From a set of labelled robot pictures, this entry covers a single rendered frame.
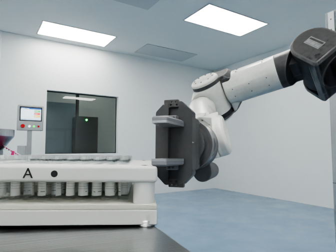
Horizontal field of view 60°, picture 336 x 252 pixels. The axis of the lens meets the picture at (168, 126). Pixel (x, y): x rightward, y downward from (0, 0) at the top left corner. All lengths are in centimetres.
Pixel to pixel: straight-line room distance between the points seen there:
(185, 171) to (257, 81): 44
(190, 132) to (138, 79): 585
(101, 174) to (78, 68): 548
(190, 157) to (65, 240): 19
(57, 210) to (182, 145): 18
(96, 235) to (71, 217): 5
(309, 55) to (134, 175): 52
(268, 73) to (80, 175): 56
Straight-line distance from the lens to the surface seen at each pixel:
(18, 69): 562
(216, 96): 80
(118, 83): 602
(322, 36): 78
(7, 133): 291
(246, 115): 652
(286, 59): 79
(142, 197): 37
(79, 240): 33
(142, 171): 36
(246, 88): 80
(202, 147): 47
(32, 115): 314
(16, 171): 39
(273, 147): 605
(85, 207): 37
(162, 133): 42
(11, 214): 40
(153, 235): 34
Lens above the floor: 97
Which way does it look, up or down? 4 degrees up
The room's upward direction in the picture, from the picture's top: straight up
